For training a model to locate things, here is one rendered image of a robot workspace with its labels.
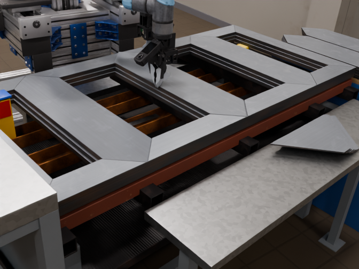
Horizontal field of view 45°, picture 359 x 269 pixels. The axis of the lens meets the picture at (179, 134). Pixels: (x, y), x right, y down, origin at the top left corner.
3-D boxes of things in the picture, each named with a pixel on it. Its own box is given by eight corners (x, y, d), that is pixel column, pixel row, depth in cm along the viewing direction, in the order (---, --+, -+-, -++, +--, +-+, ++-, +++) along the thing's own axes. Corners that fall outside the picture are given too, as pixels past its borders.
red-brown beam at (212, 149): (350, 88, 202) (353, 76, 199) (41, 244, 107) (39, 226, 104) (333, 81, 207) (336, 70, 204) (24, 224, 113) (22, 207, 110)
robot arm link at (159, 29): (161, 25, 149) (146, 19, 154) (161, 38, 152) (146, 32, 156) (177, 22, 154) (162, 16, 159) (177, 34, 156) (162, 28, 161)
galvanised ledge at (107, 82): (231, 55, 259) (232, 50, 257) (26, 118, 180) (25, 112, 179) (207, 46, 271) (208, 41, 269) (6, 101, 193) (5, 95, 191)
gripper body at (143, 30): (136, 37, 186) (136, 9, 180) (151, 34, 191) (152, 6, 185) (147, 42, 182) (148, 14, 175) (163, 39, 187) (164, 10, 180)
